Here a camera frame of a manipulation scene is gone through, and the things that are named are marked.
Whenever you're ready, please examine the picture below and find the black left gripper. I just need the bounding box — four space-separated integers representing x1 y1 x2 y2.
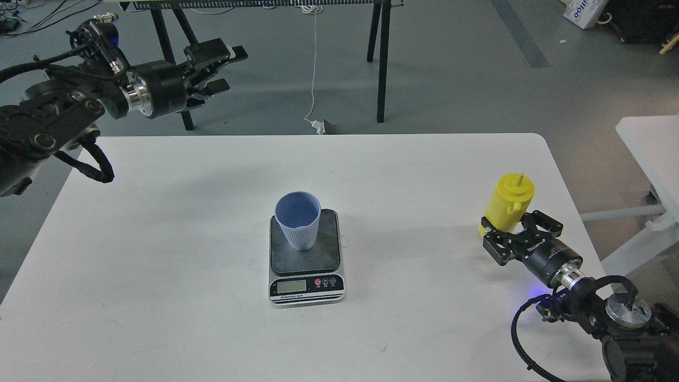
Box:
127 38 248 119

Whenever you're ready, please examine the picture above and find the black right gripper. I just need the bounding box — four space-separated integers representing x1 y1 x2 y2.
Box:
481 210 584 287

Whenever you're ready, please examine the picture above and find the yellow squeeze bottle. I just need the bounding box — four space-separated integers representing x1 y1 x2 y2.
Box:
482 172 536 233

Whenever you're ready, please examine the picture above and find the blue ribbed cup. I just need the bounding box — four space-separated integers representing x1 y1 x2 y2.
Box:
274 191 321 251

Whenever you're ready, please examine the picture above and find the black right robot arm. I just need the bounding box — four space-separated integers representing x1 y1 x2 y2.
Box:
481 210 678 381

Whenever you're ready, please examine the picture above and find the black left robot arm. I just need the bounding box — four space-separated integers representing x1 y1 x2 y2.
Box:
1 14 248 197

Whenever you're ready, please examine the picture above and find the digital kitchen scale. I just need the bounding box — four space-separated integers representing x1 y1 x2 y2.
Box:
268 209 346 307

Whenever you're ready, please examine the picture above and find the black trestle table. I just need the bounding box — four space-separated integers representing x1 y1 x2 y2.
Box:
119 1 393 123

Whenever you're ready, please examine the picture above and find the white power adapter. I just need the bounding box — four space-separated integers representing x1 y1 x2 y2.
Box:
310 119 339 135

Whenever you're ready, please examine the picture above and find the white cardboard box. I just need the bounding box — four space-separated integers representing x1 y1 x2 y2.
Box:
562 0 610 29

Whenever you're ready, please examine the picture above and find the white hanging cable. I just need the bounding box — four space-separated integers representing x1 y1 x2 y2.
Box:
303 4 319 125

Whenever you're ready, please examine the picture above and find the floor cables bundle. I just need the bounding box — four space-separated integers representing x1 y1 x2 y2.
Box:
0 0 101 39

